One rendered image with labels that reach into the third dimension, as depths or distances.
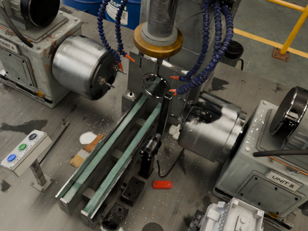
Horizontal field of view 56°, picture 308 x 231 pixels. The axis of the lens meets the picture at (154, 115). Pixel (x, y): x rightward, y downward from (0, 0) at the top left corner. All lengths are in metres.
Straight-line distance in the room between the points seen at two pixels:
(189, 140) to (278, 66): 2.41
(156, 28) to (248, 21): 2.97
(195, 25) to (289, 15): 3.18
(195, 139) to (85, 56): 0.56
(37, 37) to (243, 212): 1.03
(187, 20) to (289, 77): 2.25
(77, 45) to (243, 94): 0.96
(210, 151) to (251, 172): 0.16
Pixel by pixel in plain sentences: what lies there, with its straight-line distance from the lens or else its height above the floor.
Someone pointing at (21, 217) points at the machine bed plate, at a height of 0.80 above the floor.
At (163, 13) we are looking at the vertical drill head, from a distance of 0.97.
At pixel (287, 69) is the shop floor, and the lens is 3.43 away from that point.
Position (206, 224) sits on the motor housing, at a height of 1.05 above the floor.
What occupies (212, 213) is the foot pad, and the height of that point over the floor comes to 1.08.
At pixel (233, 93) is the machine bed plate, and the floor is 0.80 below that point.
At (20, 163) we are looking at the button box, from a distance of 1.07.
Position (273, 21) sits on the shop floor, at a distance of 4.09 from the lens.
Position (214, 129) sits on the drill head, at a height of 1.14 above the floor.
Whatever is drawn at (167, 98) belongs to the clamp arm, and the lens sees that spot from 0.97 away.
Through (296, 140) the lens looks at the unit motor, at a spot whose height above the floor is 1.26.
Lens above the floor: 1.97
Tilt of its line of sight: 52 degrees down
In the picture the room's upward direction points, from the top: 11 degrees clockwise
